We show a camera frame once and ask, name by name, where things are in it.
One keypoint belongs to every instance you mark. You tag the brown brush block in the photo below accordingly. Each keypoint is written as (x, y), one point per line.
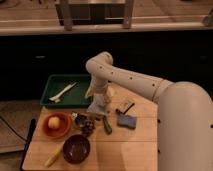
(124, 107)

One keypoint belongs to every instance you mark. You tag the small metal cup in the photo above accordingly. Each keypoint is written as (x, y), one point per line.
(80, 120)

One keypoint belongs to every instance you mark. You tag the blue sponge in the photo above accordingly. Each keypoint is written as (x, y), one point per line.
(127, 121)

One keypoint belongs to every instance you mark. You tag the dark grape bunch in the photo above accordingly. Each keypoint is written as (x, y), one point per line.
(89, 126)

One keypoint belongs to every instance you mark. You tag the green plastic tray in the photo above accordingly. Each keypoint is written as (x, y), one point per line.
(73, 98)

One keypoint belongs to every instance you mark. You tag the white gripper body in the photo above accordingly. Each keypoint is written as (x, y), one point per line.
(98, 86)

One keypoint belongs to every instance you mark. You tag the white cloth towel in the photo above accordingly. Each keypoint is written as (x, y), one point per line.
(98, 105)

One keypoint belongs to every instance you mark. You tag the white spatula utensil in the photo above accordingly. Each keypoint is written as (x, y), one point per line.
(56, 98)

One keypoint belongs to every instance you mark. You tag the dark brown bowl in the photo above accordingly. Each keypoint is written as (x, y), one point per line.
(76, 149)

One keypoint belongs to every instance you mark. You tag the green cucumber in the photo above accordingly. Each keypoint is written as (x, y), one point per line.
(107, 126)

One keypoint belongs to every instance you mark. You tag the yellow banana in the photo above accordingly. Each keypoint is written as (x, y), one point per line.
(52, 158)

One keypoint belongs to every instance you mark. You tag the orange plastic bowl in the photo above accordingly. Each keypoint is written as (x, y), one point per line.
(65, 125)

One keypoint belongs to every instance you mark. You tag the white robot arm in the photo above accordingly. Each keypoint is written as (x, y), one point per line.
(184, 113)

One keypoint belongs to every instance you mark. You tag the yellow lemon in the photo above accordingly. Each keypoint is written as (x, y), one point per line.
(54, 123)

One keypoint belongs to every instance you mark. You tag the grey metal frame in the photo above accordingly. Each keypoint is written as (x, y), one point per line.
(94, 12)

